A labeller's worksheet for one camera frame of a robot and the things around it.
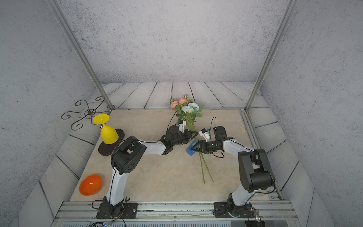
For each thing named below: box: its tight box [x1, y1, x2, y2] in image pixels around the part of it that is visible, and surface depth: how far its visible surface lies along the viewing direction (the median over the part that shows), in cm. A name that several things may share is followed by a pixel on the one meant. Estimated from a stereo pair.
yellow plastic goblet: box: [92, 113, 119, 145], surface depth 77 cm
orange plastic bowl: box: [78, 174, 103, 197], surface depth 81 cm
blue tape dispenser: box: [186, 140, 197, 157], surface depth 95 cm
